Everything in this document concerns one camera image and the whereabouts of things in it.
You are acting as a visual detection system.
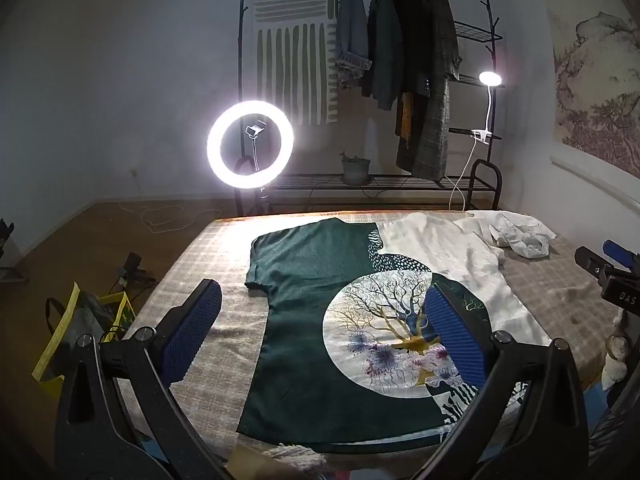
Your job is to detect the landscape wall poster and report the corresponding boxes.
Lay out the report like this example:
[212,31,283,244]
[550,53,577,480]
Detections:
[547,0,640,178]

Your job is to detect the yellow hanging garment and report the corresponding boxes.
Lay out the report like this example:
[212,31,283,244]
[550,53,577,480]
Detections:
[395,92,416,138]

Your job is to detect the grey plant pot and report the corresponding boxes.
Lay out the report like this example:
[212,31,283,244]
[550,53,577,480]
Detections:
[339,150,372,186]

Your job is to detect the grey plaid coat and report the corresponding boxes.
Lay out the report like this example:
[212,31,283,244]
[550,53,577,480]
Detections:
[397,0,463,181]

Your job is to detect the white clip lamp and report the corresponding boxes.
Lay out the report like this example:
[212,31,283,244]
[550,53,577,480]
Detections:
[449,70,505,210]

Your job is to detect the white ring light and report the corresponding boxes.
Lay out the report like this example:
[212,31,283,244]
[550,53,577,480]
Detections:
[206,100,296,216]

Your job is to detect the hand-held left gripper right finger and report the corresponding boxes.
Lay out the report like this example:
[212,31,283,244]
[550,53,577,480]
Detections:
[412,282,591,480]

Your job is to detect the beige checked blanket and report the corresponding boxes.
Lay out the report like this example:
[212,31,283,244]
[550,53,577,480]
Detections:
[115,210,621,480]

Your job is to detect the crumpled white cloth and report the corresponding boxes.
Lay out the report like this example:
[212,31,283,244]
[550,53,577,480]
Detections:
[470,210,557,261]

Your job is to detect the black stand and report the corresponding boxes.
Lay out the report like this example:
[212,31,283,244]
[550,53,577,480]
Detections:
[0,219,16,281]

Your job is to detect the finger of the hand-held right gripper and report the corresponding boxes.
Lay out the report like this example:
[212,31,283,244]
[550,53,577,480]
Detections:
[602,240,640,273]
[574,246,618,286]

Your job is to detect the black metal clothes rack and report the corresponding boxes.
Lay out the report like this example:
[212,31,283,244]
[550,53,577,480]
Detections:
[235,0,503,211]

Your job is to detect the white plush toy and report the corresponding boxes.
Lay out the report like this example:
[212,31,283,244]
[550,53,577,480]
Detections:
[601,310,632,392]

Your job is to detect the dark striped cloth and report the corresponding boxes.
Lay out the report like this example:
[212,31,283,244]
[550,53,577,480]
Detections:
[587,385,640,471]

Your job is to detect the dark green jacket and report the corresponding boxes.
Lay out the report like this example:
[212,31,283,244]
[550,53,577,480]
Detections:
[361,0,405,111]

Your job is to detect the phone holder clamp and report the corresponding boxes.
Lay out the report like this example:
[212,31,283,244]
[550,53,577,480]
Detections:
[245,120,268,171]

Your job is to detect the yellow and grey bag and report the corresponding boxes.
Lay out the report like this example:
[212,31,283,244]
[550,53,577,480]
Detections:
[31,282,137,396]

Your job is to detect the white knitted cloth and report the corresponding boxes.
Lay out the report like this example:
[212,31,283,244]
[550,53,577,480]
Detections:
[270,442,331,480]

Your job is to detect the white floor cable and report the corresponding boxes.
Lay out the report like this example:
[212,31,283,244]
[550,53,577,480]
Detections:
[131,170,221,235]

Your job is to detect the black coat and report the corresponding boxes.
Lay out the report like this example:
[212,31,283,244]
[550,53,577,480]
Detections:
[389,0,426,96]

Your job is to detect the small black tripod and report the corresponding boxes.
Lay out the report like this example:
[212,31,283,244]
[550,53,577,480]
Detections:
[114,254,156,291]

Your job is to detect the blue denim jacket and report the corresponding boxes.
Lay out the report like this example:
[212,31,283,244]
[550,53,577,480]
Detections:
[334,0,373,86]

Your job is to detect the green striped wall hanging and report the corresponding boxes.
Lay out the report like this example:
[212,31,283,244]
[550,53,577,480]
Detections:
[254,0,341,126]

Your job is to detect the green and white printed t-shirt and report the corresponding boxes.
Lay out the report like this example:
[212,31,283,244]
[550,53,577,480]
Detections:
[236,212,553,453]

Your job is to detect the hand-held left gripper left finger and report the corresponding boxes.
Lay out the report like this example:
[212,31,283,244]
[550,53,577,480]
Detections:
[55,279,236,480]

